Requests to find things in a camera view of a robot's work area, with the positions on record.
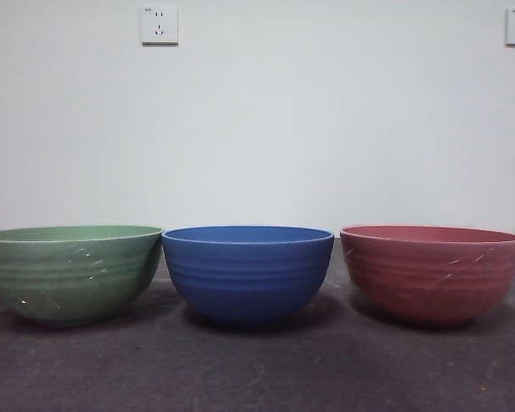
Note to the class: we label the red ribbed bowl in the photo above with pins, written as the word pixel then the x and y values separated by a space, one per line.
pixel 433 279

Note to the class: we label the green ribbed bowl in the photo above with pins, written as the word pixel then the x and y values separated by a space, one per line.
pixel 68 279

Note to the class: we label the blue ribbed bowl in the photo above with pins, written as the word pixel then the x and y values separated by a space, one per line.
pixel 249 279

